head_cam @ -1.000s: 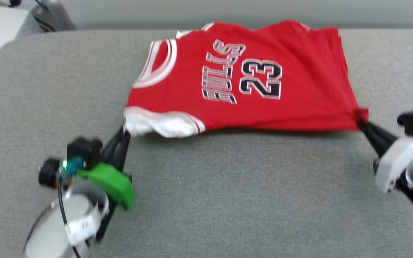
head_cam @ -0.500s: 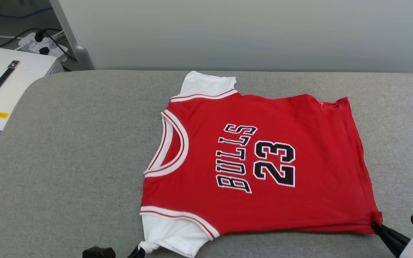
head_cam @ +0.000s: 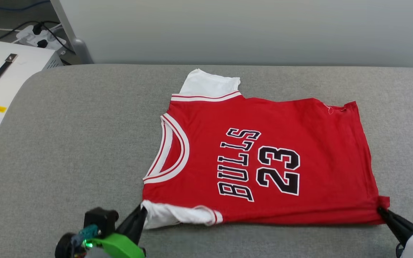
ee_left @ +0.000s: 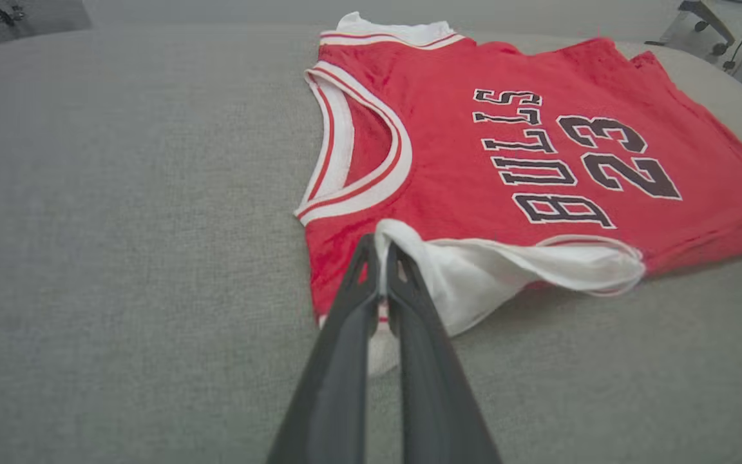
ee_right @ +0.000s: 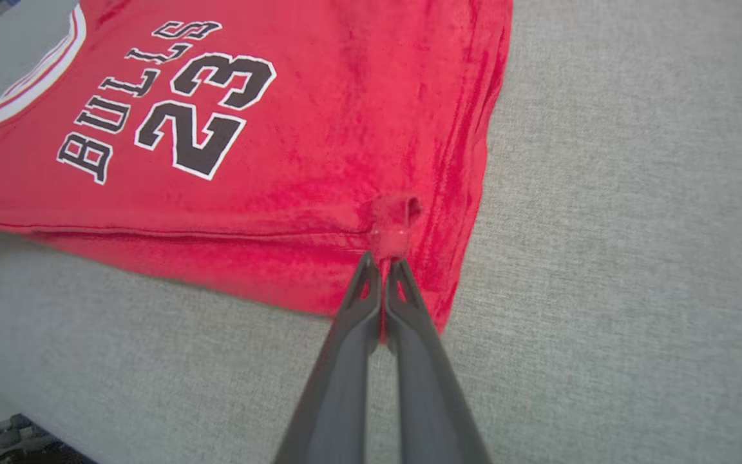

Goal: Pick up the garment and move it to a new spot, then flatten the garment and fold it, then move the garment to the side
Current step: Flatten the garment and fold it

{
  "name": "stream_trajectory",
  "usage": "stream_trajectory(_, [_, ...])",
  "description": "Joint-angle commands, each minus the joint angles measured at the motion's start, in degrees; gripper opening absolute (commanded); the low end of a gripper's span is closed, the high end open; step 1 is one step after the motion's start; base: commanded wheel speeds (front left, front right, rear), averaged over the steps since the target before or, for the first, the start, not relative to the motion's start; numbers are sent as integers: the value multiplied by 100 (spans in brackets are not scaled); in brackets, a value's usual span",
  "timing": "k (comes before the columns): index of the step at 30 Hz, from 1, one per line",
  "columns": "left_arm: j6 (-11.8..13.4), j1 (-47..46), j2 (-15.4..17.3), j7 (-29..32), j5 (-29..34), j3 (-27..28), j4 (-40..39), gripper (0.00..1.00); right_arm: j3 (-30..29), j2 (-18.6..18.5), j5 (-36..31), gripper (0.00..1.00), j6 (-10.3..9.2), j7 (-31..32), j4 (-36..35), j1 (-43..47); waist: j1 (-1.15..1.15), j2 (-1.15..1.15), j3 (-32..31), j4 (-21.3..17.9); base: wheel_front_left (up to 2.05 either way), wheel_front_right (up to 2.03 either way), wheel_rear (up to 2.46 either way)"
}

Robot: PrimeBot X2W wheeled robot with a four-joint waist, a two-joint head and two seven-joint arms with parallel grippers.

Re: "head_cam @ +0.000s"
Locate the black power plug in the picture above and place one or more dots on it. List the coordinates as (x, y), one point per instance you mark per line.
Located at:
(42, 43)
(37, 28)

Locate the white metal appliance box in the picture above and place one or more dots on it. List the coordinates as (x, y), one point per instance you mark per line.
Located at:
(20, 61)

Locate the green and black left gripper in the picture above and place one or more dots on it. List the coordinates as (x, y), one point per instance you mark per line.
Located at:
(120, 247)

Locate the red Bulls basketball jersey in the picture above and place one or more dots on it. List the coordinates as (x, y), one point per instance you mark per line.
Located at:
(317, 143)

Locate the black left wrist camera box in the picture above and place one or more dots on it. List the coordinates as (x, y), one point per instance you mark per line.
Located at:
(100, 218)

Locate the white power strip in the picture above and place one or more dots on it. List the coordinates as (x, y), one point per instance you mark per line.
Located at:
(29, 37)

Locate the grey metal frame leg rounded foot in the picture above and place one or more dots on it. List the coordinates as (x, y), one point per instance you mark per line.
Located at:
(72, 39)

